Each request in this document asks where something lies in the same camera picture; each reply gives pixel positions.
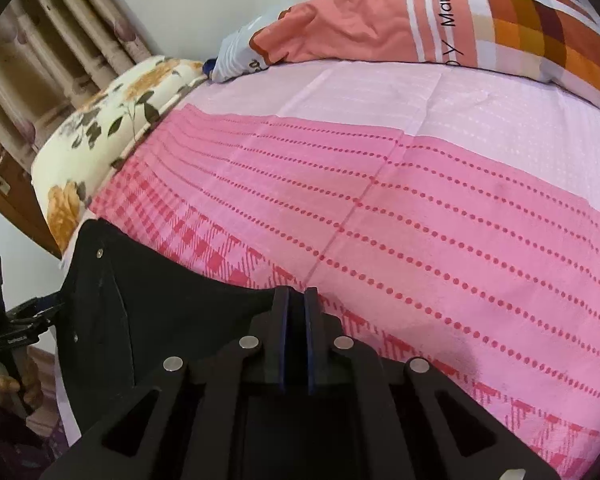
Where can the person's left hand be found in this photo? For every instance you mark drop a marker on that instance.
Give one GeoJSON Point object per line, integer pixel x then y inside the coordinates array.
{"type": "Point", "coordinates": [10, 385]}

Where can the black pants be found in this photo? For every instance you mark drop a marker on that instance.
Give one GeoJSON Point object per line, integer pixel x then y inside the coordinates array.
{"type": "Point", "coordinates": [155, 300]}

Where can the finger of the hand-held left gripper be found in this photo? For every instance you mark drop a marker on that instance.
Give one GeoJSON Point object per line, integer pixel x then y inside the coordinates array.
{"type": "Point", "coordinates": [50, 307]}

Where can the brown wooden door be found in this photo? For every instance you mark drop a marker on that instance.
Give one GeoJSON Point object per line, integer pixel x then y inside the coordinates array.
{"type": "Point", "coordinates": [10, 210]}

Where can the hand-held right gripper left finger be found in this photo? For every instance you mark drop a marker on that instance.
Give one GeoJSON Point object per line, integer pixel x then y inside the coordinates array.
{"type": "Point", "coordinates": [281, 340]}

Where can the small blue object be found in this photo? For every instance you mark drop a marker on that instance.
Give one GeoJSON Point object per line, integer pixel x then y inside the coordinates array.
{"type": "Point", "coordinates": [210, 67]}

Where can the beige patterned curtain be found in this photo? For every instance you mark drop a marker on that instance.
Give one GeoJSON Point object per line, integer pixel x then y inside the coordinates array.
{"type": "Point", "coordinates": [55, 25]}

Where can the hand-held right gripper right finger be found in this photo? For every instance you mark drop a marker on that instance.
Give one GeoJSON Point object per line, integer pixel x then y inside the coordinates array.
{"type": "Point", "coordinates": [311, 340]}

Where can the pink patterned bed sheet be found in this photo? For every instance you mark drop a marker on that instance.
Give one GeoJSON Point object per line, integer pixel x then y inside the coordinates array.
{"type": "Point", "coordinates": [380, 185]}

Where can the floral cream pillow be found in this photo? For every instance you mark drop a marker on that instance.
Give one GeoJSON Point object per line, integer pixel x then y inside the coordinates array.
{"type": "Point", "coordinates": [105, 110]}

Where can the purple printed cloth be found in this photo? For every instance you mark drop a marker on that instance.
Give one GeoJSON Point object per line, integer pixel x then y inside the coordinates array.
{"type": "Point", "coordinates": [10, 445]}

